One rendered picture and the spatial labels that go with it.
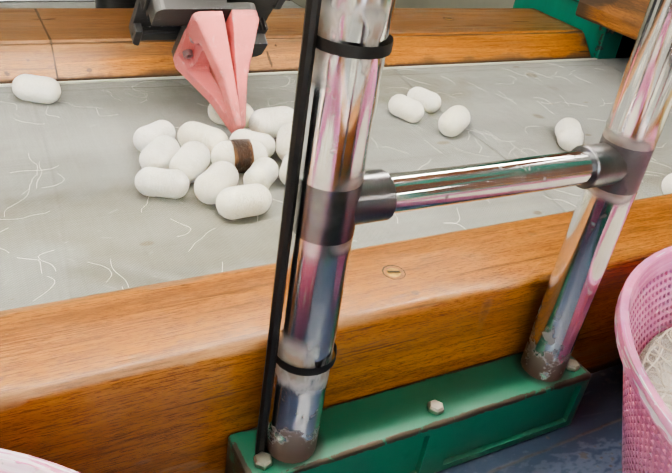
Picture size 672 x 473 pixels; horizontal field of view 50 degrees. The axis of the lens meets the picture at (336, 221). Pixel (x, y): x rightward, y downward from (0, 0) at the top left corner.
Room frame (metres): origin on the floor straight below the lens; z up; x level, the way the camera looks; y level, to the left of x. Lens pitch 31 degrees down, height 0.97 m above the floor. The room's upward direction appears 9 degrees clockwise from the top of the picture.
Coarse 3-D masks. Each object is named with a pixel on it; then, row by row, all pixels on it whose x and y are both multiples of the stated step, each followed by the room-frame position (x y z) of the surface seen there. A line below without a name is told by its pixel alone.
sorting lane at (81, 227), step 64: (448, 64) 0.72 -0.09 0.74; (512, 64) 0.75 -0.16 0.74; (576, 64) 0.79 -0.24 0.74; (0, 128) 0.43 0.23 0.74; (64, 128) 0.44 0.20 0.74; (128, 128) 0.46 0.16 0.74; (384, 128) 0.53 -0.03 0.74; (512, 128) 0.57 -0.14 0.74; (0, 192) 0.35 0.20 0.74; (64, 192) 0.36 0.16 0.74; (128, 192) 0.37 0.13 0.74; (192, 192) 0.38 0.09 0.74; (576, 192) 0.47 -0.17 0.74; (640, 192) 0.49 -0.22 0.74; (0, 256) 0.29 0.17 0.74; (64, 256) 0.30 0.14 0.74; (128, 256) 0.31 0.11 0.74; (192, 256) 0.32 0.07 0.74; (256, 256) 0.33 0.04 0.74
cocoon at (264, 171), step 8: (256, 160) 0.41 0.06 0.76; (264, 160) 0.41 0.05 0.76; (272, 160) 0.41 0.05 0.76; (256, 168) 0.39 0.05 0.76; (264, 168) 0.40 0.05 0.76; (272, 168) 0.40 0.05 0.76; (248, 176) 0.39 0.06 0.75; (256, 176) 0.39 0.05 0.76; (264, 176) 0.39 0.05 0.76; (272, 176) 0.40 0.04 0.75; (264, 184) 0.39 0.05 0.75
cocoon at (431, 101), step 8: (416, 88) 0.59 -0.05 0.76; (424, 88) 0.59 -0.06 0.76; (408, 96) 0.58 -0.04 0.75; (416, 96) 0.58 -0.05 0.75; (424, 96) 0.58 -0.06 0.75; (432, 96) 0.58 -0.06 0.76; (424, 104) 0.57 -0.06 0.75; (432, 104) 0.57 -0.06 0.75; (440, 104) 0.58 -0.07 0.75; (432, 112) 0.58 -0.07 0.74
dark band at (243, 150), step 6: (234, 144) 0.42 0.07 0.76; (240, 144) 0.42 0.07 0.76; (246, 144) 0.42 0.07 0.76; (234, 150) 0.41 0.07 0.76; (240, 150) 0.41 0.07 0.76; (246, 150) 0.42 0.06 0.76; (252, 150) 0.42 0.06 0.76; (240, 156) 0.41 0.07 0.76; (246, 156) 0.41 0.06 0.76; (252, 156) 0.42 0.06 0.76; (240, 162) 0.41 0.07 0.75; (246, 162) 0.41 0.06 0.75; (252, 162) 0.41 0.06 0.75; (240, 168) 0.41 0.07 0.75; (246, 168) 0.41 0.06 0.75
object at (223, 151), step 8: (216, 144) 0.42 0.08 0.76; (224, 144) 0.41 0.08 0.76; (256, 144) 0.42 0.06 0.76; (216, 152) 0.41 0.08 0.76; (224, 152) 0.41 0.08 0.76; (232, 152) 0.41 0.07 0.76; (256, 152) 0.42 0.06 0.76; (264, 152) 0.42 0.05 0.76; (216, 160) 0.41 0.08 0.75; (224, 160) 0.41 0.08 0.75; (232, 160) 0.41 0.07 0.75
